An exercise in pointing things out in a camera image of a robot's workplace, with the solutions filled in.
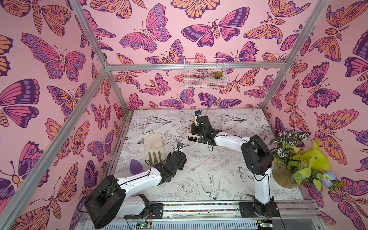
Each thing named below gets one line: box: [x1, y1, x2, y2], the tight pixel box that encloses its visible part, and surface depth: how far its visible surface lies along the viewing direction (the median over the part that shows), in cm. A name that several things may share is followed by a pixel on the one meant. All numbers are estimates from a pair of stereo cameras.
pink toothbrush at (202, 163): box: [188, 155, 216, 173], surface depth 92 cm
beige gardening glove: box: [143, 131, 166, 165], surface depth 99 cm
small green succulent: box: [212, 70, 223, 78], surface depth 94 cm
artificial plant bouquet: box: [270, 129, 345, 192], surface depth 70 cm
